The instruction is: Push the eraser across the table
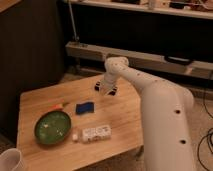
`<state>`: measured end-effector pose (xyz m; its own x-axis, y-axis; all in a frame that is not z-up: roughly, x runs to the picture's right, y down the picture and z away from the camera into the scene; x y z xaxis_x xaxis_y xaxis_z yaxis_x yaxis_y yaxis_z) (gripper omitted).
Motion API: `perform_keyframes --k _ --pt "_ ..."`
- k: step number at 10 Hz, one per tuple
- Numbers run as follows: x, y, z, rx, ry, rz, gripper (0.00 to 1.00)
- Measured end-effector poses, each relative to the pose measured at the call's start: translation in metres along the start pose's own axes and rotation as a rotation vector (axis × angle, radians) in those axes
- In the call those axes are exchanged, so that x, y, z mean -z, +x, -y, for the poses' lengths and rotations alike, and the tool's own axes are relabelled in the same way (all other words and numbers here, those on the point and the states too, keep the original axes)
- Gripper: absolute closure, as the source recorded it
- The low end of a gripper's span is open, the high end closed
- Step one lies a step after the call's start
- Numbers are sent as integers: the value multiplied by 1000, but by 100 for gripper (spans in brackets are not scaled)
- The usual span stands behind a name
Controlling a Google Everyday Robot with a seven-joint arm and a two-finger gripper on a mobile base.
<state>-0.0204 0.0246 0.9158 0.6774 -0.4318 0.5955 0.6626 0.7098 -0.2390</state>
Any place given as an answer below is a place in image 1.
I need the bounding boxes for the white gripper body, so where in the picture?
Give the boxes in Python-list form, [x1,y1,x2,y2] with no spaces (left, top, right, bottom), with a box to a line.
[100,74,116,94]

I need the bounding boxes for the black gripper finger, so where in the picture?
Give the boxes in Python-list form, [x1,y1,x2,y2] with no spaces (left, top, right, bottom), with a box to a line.
[94,81,100,91]
[107,87,117,96]

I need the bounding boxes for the blue eraser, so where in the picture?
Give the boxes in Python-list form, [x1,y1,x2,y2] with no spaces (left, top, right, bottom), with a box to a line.
[76,102,94,115]

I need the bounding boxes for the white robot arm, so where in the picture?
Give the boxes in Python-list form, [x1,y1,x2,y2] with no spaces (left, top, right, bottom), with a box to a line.
[99,57,197,171]

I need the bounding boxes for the wooden low table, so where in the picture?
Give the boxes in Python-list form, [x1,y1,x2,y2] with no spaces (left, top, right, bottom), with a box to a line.
[17,76,143,171]

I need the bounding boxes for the metal stand pole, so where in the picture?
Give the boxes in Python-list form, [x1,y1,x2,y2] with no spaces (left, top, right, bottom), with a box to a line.
[68,0,79,42]

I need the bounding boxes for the small white cube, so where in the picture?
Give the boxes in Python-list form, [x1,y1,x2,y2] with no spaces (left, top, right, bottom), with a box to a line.
[72,133,79,142]

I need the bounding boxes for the green bowl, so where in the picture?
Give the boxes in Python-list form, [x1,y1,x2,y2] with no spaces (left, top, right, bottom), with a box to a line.
[34,110,72,145]

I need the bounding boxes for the white cup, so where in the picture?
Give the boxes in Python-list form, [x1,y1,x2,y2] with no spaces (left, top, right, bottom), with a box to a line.
[0,148,26,171]

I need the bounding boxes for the grey bench rail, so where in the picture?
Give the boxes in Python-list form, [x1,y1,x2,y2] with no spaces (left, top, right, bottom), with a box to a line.
[66,42,213,79]

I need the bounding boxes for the black handle on rail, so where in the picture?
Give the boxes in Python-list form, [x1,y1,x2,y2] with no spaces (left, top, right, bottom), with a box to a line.
[164,56,194,66]

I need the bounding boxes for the black cables on floor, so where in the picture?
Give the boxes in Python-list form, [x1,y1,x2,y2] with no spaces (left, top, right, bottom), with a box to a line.
[196,71,213,171]

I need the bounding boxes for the wall shelf with clutter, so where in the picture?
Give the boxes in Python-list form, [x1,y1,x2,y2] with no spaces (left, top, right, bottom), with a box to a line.
[62,0,213,20]

